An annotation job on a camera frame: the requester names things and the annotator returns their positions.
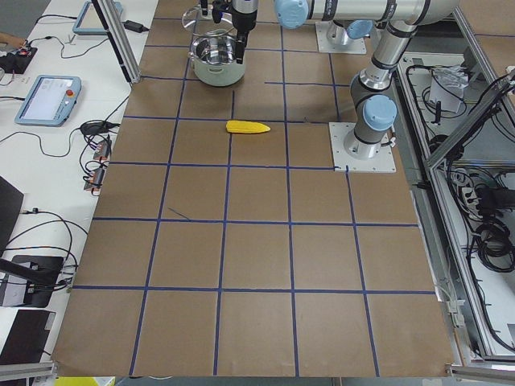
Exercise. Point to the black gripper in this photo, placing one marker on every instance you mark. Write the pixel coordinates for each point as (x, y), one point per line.
(244, 21)
(203, 7)

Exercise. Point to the glass pot lid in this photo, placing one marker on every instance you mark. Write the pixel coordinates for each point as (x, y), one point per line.
(203, 25)

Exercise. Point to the yellow corn cob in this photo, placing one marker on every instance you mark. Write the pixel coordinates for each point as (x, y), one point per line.
(246, 127)

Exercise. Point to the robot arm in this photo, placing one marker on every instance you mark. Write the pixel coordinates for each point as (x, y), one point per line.
(376, 112)

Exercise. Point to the pale green steel pot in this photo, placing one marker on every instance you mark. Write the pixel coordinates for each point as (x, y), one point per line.
(214, 60)

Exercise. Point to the black power adapter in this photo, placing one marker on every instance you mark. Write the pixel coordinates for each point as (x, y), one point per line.
(135, 27)

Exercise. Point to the far teach pendant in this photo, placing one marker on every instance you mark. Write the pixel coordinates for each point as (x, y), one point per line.
(88, 22)

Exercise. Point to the teach pendant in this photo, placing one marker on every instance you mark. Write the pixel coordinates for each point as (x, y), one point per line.
(50, 101)
(88, 22)

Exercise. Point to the black computer mouse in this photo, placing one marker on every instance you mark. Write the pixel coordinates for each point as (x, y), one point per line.
(91, 128)

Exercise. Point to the near teach pendant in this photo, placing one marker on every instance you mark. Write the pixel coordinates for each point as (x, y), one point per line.
(50, 101)

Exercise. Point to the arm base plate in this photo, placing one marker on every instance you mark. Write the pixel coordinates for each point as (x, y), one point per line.
(351, 155)
(344, 37)

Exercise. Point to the aluminium frame post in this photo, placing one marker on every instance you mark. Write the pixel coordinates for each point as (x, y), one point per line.
(112, 24)

